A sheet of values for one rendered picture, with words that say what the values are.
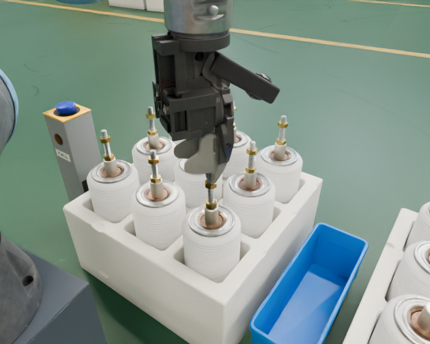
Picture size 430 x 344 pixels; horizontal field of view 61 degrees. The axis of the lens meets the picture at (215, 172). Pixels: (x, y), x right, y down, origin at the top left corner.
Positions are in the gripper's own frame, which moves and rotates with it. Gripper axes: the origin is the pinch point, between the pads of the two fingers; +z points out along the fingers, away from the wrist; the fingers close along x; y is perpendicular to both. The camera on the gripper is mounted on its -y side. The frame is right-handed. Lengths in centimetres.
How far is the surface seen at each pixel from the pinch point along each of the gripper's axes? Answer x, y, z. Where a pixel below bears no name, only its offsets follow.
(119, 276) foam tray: -10.8, 15.7, 27.5
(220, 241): 4.4, 1.0, 9.7
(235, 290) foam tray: 8.8, 0.5, 16.5
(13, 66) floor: -179, 37, 35
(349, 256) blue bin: 3.7, -29.4, 27.8
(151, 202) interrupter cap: -8.0, 8.2, 9.1
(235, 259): 4.1, -1.8, 15.3
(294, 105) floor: -76, -71, 34
